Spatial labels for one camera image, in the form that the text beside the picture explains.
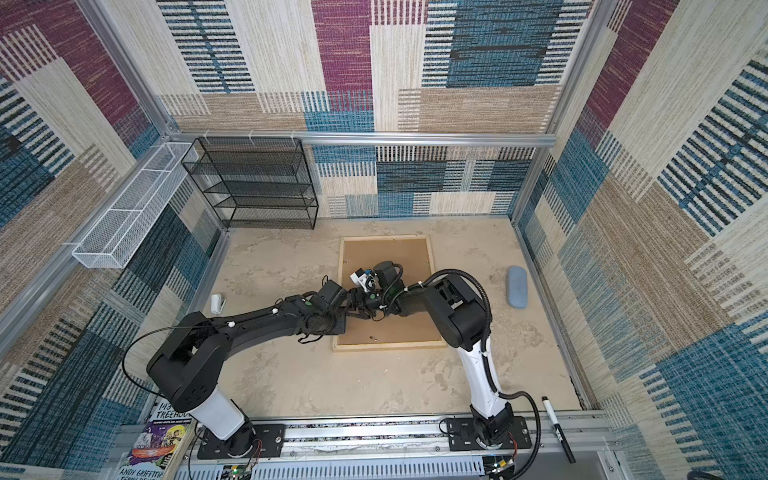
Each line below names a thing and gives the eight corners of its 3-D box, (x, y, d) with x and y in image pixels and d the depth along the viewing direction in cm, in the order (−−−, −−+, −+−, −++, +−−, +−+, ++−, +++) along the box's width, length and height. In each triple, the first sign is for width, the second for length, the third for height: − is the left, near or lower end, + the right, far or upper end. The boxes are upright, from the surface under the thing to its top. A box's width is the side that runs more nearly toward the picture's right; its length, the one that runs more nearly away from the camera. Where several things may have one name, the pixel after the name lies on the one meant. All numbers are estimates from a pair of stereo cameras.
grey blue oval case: (507, 307, 99) (512, 299, 95) (507, 267, 109) (511, 259, 105) (524, 310, 98) (530, 303, 94) (523, 270, 108) (528, 262, 104)
